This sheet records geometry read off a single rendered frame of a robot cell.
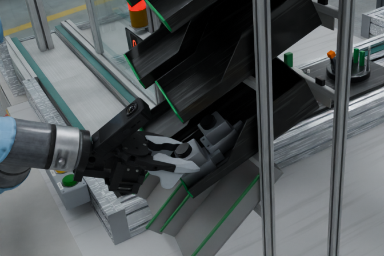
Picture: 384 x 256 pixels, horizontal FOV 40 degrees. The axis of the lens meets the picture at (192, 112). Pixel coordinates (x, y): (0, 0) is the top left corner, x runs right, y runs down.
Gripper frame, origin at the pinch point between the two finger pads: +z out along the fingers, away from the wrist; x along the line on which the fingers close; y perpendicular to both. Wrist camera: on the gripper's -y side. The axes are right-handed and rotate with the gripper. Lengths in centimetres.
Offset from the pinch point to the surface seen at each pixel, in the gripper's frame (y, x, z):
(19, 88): 54, -117, -22
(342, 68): -23.1, 2.0, 20.2
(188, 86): -11.3, -4.3, -3.1
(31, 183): 54, -57, -17
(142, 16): -3, -63, 2
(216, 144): -2.6, -0.9, 4.6
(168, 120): 3.9, -18.9, 1.6
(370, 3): 18, -332, 282
